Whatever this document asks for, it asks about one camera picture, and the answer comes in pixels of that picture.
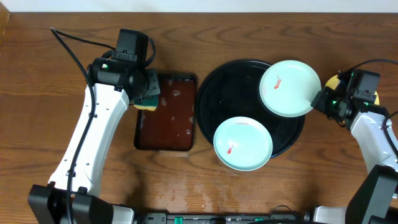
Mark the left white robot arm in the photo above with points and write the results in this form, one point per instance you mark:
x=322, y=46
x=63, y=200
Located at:
x=72, y=193

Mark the yellow plate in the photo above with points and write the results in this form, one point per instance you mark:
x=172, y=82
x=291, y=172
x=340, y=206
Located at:
x=334, y=81

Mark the pale green plate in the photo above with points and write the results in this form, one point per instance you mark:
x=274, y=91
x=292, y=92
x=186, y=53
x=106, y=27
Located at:
x=287, y=88

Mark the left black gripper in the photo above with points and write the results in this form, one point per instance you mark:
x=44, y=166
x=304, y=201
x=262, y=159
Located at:
x=152, y=86

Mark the light blue plate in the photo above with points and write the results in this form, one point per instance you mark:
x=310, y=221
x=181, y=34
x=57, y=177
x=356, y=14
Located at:
x=243, y=143

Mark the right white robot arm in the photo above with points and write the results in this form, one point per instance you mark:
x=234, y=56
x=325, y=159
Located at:
x=370, y=125

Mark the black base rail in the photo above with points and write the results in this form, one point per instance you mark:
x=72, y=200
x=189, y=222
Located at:
x=163, y=218

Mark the rectangular brown water tray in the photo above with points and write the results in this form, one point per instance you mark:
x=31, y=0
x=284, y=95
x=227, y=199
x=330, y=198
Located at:
x=170, y=126

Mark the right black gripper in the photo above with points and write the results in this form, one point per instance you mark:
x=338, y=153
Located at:
x=319, y=103

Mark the round black tray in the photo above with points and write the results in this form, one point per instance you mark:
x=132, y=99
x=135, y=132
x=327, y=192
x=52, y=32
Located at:
x=232, y=90

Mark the green yellow sponge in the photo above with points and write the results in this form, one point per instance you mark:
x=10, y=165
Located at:
x=149, y=103

